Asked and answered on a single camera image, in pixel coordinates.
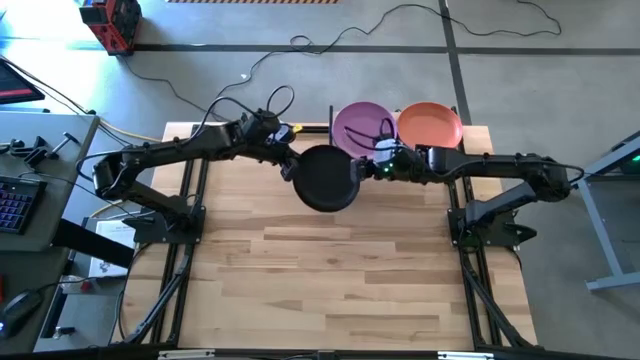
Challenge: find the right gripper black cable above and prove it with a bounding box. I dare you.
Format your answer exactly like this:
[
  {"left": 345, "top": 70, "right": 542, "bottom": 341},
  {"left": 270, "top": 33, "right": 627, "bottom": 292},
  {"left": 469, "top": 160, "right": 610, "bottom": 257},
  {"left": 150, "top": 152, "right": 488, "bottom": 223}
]
[{"left": 342, "top": 117, "right": 397, "bottom": 152}]

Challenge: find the black backlit keyboard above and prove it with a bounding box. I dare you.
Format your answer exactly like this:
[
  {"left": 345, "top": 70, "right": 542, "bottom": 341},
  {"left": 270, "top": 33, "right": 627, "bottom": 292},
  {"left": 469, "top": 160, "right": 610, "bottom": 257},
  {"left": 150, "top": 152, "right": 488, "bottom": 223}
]
[{"left": 0, "top": 174, "right": 49, "bottom": 236}]

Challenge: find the black computer mouse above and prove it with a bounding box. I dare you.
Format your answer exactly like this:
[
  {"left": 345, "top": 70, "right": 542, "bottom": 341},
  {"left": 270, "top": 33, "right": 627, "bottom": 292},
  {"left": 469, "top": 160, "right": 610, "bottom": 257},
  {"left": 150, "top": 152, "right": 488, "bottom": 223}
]
[{"left": 0, "top": 288, "right": 45, "bottom": 340}]

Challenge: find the silver metal bracket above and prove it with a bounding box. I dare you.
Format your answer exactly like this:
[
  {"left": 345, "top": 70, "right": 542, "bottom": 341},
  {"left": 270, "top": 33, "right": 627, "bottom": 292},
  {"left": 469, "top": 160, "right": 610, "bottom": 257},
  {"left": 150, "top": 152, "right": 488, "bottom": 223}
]
[
  {"left": 158, "top": 349, "right": 216, "bottom": 360},
  {"left": 437, "top": 351, "right": 496, "bottom": 360}
]

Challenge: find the red and black machine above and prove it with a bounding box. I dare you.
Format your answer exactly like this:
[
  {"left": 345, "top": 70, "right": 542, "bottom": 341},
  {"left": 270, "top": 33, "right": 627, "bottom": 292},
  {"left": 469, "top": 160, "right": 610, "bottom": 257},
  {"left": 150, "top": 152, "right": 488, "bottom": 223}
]
[{"left": 78, "top": 0, "right": 144, "bottom": 56}]

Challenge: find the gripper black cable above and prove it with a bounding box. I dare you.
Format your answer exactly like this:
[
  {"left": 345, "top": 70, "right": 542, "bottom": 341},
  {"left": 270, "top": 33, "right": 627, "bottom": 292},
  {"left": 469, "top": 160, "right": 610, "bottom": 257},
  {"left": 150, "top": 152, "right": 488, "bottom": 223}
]
[
  {"left": 192, "top": 84, "right": 296, "bottom": 141},
  {"left": 342, "top": 117, "right": 397, "bottom": 152}
]

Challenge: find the thick yellow cable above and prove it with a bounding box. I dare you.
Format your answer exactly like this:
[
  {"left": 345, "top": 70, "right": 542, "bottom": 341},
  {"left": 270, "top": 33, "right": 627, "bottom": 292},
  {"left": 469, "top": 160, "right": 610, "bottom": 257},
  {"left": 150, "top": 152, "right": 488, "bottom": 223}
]
[{"left": 97, "top": 117, "right": 164, "bottom": 144}]

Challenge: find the power strip red switch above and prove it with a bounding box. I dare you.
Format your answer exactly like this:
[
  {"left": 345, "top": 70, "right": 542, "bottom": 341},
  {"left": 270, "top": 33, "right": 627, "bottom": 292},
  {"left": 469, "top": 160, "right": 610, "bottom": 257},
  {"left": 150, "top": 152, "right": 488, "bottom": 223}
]
[{"left": 59, "top": 276, "right": 126, "bottom": 297}]

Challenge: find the grey desk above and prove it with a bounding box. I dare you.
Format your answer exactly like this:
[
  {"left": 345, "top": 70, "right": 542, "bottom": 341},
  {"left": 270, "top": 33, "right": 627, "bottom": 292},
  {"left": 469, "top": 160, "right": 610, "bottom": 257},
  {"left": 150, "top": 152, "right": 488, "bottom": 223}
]
[{"left": 0, "top": 112, "right": 101, "bottom": 354}]

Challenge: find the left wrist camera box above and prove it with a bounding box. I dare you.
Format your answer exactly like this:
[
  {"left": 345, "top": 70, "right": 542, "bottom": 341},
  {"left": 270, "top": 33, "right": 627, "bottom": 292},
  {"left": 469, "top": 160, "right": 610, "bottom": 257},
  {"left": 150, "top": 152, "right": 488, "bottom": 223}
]
[{"left": 242, "top": 109, "right": 295, "bottom": 147}]

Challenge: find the long black floor cable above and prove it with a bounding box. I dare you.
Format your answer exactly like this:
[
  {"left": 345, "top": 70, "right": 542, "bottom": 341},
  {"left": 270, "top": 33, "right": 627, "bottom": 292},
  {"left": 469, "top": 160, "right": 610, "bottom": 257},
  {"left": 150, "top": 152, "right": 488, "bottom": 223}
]
[{"left": 214, "top": 0, "right": 564, "bottom": 101}]

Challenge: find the black aluminium rig frame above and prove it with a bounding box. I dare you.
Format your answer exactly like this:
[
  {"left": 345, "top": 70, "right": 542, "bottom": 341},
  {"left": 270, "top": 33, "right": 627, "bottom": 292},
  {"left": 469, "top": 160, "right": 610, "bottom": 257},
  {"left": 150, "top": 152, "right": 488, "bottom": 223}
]
[{"left": 0, "top": 122, "right": 640, "bottom": 360}]

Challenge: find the black flat bar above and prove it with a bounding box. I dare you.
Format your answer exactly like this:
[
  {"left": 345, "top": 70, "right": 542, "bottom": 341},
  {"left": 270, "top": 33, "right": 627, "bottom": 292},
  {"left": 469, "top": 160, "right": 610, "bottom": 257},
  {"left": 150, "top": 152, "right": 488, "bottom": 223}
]
[{"left": 49, "top": 217, "right": 137, "bottom": 270}]

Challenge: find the white paper sheet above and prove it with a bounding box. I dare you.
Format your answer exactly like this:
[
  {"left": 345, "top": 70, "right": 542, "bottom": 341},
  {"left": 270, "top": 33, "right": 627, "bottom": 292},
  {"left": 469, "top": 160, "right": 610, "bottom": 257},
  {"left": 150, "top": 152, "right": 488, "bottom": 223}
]
[{"left": 88, "top": 219, "right": 137, "bottom": 279}]

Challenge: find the large dark foreground bowl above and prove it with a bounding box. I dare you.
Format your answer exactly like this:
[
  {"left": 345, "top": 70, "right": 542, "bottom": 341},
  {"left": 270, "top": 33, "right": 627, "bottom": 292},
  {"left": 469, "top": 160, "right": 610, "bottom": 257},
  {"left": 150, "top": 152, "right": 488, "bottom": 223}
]
[{"left": 291, "top": 144, "right": 362, "bottom": 214}]

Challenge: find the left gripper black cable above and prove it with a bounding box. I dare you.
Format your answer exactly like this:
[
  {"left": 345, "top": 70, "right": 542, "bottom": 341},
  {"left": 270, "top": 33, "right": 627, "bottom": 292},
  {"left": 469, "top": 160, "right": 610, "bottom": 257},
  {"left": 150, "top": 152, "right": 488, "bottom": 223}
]
[{"left": 192, "top": 84, "right": 296, "bottom": 141}]

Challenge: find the orange plastic plate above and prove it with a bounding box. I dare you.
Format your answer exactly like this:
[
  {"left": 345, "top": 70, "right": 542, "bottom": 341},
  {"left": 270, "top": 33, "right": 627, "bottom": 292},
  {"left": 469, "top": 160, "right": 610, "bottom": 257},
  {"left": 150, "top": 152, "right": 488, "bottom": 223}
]
[{"left": 397, "top": 101, "right": 464, "bottom": 150}]

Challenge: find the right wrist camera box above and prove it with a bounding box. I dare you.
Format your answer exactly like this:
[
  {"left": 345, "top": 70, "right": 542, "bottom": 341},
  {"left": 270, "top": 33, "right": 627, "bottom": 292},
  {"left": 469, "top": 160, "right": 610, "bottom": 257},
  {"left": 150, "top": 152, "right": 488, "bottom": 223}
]
[{"left": 373, "top": 138, "right": 400, "bottom": 168}]

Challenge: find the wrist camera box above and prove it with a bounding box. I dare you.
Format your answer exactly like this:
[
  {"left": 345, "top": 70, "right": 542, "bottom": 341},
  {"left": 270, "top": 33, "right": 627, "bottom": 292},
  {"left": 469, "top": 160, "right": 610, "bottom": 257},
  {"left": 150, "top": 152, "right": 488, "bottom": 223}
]
[
  {"left": 242, "top": 109, "right": 295, "bottom": 147},
  {"left": 373, "top": 138, "right": 400, "bottom": 168}
]

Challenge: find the black bench clamp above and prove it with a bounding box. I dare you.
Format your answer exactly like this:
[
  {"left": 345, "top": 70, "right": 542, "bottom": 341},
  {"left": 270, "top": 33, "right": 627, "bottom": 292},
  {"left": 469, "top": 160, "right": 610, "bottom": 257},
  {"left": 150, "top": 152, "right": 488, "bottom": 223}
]
[
  {"left": 49, "top": 131, "right": 81, "bottom": 156},
  {"left": 0, "top": 137, "right": 51, "bottom": 169}
]

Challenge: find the grey metal table frame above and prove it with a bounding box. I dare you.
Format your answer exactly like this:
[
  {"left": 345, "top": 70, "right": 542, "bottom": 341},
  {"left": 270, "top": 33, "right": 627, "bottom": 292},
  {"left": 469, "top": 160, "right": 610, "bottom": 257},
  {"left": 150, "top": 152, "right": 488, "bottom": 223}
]
[{"left": 577, "top": 129, "right": 640, "bottom": 294}]

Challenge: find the black screen red stripe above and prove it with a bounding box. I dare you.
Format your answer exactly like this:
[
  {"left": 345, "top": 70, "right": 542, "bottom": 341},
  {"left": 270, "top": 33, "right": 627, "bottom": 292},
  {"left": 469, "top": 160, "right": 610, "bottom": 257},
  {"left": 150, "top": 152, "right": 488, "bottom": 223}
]
[{"left": 0, "top": 58, "right": 46, "bottom": 106}]

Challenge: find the purple plastic plate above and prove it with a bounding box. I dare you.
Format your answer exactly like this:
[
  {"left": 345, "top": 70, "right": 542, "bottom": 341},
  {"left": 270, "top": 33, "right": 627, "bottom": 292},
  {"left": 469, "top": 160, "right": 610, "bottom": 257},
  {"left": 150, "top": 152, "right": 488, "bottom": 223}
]
[{"left": 332, "top": 101, "right": 400, "bottom": 159}]

